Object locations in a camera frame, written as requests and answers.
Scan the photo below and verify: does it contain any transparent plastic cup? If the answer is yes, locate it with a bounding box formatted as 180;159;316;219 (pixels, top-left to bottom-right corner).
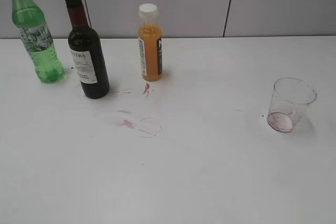
267;77;318;132

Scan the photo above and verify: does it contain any dark red wine bottle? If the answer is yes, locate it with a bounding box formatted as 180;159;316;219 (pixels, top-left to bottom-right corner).
65;0;110;99

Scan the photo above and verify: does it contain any green plastic soda bottle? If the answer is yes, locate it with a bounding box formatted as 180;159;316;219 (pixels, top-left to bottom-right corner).
12;0;65;83

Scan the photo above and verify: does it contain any orange juice bottle white cap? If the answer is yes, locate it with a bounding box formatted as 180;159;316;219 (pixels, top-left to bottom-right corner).
138;3;163;82

